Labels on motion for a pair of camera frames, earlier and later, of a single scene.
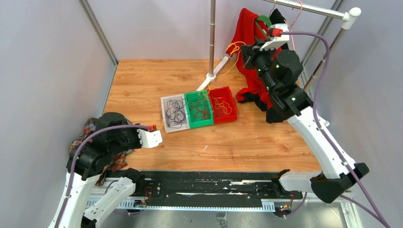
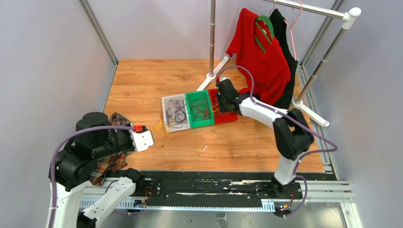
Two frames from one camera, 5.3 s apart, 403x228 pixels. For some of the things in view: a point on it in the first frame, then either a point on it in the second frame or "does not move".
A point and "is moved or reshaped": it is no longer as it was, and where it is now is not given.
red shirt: (250, 29) does not move
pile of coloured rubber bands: (224, 107) is moved or reshaped
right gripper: (249, 52) → (221, 108)
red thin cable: (199, 109) does not move
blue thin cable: (175, 114) does not move
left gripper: (139, 144) does not move
